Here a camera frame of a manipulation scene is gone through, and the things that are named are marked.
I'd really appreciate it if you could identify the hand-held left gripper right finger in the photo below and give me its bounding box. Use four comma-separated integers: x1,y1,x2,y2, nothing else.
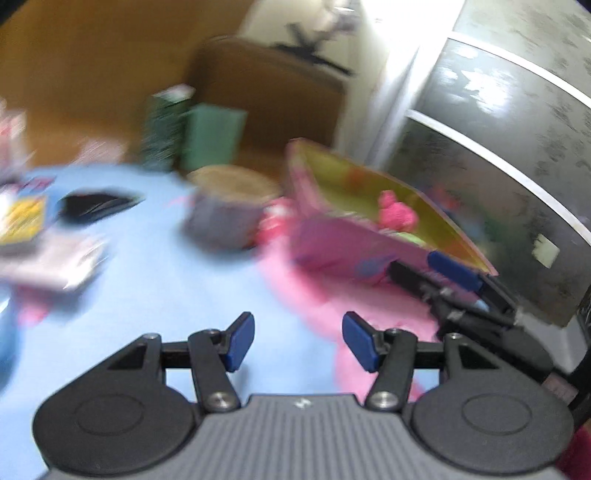
342,312,504,413

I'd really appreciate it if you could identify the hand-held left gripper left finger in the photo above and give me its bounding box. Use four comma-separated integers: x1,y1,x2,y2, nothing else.
107,312,256,413

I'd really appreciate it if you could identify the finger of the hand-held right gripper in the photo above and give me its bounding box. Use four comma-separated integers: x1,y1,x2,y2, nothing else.
390,261,490,315
427,250,518,317

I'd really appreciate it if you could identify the pink fluffy cloth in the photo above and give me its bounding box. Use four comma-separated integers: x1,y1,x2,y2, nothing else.
376,190,422,232

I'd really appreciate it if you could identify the pink biscuit tin box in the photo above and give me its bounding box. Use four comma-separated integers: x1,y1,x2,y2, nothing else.
284,138,499,294

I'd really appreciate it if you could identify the white tissue packet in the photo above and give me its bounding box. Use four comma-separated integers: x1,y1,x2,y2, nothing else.
0,231,112,292

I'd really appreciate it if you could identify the black pouch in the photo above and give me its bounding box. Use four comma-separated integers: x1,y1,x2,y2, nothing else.
58,187,147,227

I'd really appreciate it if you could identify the pale door sticker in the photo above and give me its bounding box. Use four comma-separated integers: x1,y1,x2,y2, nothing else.
532,234,560,269

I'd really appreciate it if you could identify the blue cartoon pig tablecloth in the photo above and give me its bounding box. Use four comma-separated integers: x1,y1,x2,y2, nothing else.
0,161,485,480

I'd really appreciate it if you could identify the paper label tin can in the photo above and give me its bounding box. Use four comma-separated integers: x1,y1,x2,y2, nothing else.
185,166,283,252

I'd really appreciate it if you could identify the frosted glass sliding door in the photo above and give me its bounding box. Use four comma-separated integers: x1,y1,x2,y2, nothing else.
369,0,591,335

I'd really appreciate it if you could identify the green drink carton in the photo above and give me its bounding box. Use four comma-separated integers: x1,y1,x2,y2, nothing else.
141,85,195,172

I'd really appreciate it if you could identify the brown woven chair back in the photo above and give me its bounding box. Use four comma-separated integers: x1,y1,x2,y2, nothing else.
189,37,348,158

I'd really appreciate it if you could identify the yellow packet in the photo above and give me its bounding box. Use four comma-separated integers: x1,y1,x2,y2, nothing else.
0,194,50,252

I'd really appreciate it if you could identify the wood pattern wall panel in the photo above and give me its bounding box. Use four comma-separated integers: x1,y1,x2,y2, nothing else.
0,0,259,169

